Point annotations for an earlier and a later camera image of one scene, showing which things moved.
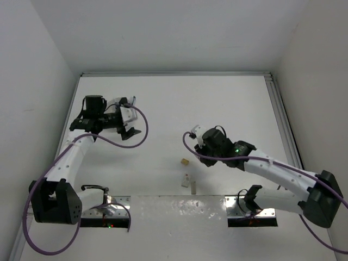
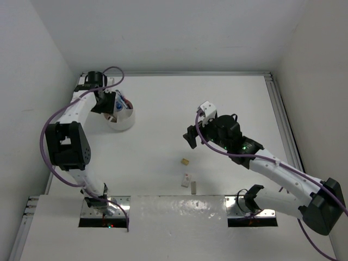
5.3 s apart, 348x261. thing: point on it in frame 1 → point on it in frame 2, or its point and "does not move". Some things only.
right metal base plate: x=236 y=207 does not move
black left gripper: x=126 y=134 → x=107 y=108
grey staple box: x=193 y=187 does not move
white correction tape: x=186 y=180 does not move
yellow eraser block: x=185 y=161 does not move
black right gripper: x=208 y=162 → x=191 y=135
